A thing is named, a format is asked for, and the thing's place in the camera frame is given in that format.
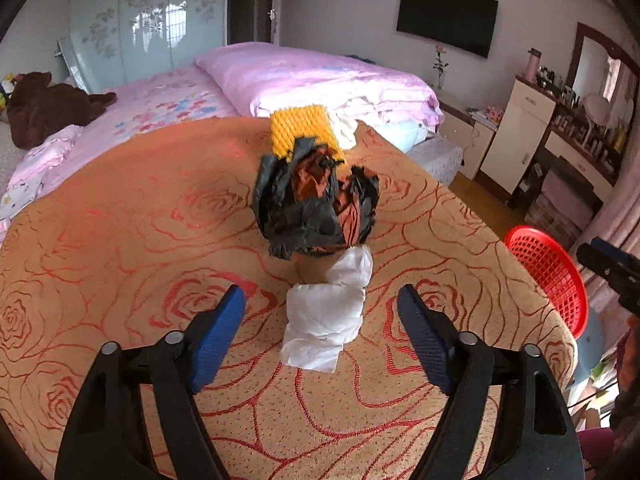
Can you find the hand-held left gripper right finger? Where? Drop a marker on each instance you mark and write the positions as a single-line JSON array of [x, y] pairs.
[[426, 336]]

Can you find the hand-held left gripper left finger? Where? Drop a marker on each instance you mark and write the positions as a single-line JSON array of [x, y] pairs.
[[220, 336]]

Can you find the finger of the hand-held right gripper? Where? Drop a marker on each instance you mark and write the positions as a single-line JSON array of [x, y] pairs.
[[607, 257], [631, 299]]

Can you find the red plastic basket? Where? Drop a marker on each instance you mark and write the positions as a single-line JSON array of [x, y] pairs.
[[545, 265]]

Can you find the white tissue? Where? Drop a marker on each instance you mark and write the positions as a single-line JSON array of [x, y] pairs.
[[325, 310]]

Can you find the person's right forearm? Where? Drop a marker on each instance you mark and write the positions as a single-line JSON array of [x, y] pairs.
[[629, 380]]

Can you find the light blue stool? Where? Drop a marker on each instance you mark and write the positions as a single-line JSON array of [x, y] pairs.
[[592, 345]]

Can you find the storage boxes under dresser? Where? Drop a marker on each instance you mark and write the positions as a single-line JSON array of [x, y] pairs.
[[560, 210]]

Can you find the dressing table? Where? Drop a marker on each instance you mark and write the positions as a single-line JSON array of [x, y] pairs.
[[575, 160]]

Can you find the orange rose-patterned tablecloth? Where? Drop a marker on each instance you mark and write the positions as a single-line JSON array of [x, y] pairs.
[[125, 260]]

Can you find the row of cosmetic bottles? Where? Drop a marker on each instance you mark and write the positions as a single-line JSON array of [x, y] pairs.
[[590, 130]]

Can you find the black and orange crumpled bag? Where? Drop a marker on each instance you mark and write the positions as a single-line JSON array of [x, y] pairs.
[[300, 215]]

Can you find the round white table mirror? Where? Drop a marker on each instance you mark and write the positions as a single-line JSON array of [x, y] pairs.
[[596, 110]]

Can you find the white tall cabinet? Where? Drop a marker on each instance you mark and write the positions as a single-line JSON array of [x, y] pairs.
[[517, 130]]

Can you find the purple stool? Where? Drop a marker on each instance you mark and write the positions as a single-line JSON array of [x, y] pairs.
[[597, 452]]

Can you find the white nightstand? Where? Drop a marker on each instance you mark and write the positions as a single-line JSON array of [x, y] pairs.
[[467, 135]]

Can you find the wooden framed dresser mirror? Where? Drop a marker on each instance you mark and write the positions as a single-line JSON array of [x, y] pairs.
[[592, 60]]

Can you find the light blue folded blanket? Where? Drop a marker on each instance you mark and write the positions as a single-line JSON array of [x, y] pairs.
[[407, 136]]

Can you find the pink thermos bottle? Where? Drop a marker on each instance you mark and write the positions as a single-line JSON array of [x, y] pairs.
[[532, 66]]

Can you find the white crumpled cloth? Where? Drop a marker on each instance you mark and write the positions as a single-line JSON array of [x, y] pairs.
[[345, 132]]

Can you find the small yellow foam net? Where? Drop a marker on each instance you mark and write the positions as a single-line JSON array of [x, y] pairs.
[[300, 125]]

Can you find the pink floral bed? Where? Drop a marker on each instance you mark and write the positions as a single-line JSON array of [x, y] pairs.
[[165, 100]]

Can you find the pink printed pillow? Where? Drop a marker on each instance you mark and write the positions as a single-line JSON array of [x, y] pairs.
[[40, 165]]

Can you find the rose in vase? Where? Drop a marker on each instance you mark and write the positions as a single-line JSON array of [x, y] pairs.
[[440, 65]]

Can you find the folded pink quilt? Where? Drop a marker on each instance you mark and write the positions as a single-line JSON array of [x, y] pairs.
[[310, 75]]

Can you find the brown teddy bear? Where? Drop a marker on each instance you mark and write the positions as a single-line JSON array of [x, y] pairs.
[[50, 110]]

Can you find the glass flower-patterned wardrobe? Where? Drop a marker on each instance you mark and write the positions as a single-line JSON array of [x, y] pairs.
[[150, 20]]

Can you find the yellow green plush toy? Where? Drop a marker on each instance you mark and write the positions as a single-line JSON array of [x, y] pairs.
[[6, 92]]

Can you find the dark door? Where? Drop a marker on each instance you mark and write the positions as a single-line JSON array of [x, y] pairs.
[[250, 5]]

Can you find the black wall television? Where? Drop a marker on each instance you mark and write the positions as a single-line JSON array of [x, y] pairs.
[[447, 17]]

